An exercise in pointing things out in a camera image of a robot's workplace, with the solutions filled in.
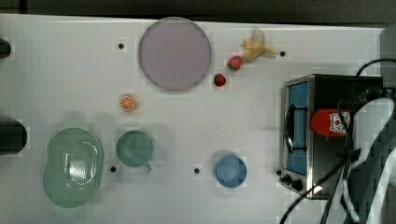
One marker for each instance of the green oval colander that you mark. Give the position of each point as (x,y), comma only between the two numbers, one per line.
(73,167)

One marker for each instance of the peeled toy banana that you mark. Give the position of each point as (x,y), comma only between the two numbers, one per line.
(256,46)

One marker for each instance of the green metal mug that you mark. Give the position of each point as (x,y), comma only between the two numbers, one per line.
(135,149)

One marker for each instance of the orange slice toy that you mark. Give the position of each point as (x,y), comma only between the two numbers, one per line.
(127,103)

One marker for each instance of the purple round plate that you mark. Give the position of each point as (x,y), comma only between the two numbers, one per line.
(175,54)

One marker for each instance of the small red toy strawberry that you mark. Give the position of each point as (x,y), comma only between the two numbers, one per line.
(220,80)

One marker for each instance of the blue bowl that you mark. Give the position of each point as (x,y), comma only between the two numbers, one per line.
(231,172)

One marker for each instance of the pink toy strawberry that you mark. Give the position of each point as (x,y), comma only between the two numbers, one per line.
(235,63)

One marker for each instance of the black cylinder post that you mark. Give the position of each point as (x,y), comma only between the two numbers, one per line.
(5,49)

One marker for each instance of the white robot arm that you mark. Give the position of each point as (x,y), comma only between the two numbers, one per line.
(368,176)

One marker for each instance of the red felt ketchup bottle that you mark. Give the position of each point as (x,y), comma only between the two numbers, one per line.
(327,122)

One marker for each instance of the black cylinder cup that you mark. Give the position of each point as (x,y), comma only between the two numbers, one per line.
(13,137)

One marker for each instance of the black toaster oven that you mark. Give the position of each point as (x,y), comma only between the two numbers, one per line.
(307,156)

